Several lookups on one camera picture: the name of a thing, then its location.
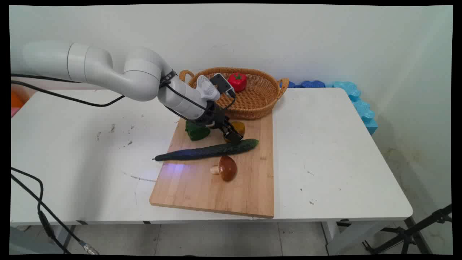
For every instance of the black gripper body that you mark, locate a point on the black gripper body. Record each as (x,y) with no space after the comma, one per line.
(213,116)

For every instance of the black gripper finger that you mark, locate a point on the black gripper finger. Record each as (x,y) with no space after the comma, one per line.
(226,134)
(236,136)

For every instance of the dark green cucumber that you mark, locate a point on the dark green cucumber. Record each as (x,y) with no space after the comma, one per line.
(205,151)

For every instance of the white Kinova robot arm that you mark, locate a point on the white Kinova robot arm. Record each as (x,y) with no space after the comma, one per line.
(97,70)

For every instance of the yellow brown potato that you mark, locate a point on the yellow brown potato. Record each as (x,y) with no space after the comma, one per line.
(239,127)

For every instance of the green bell pepper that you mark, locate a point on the green bell pepper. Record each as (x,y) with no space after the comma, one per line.
(196,132)

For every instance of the brown mushroom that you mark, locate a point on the brown mushroom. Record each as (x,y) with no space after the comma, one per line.
(227,168)

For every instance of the red tomato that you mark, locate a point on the red tomato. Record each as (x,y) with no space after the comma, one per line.
(237,82)

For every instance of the woven wicker basket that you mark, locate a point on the woven wicker basket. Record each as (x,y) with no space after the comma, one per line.
(256,97)

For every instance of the wooden cutting board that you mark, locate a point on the wooden cutting board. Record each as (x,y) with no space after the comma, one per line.
(223,187)

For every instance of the small dark blue foam piece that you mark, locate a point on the small dark blue foam piece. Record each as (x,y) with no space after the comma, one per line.
(291,85)

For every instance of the wide dark blue foam piece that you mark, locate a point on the wide dark blue foam piece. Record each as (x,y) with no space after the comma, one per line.
(313,84)

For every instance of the light blue foam mat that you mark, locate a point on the light blue foam mat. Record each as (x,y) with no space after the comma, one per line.
(362,108)

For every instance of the white table leg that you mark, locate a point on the white table leg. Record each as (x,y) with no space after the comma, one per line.
(346,236)

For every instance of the black tripod stand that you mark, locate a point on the black tripod stand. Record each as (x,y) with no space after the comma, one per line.
(408,234)

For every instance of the orange object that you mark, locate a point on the orange object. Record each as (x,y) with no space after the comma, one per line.
(16,100)

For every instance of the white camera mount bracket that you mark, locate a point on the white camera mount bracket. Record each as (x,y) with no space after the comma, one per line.
(207,88)

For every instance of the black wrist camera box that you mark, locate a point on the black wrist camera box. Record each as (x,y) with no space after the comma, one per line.
(222,83)

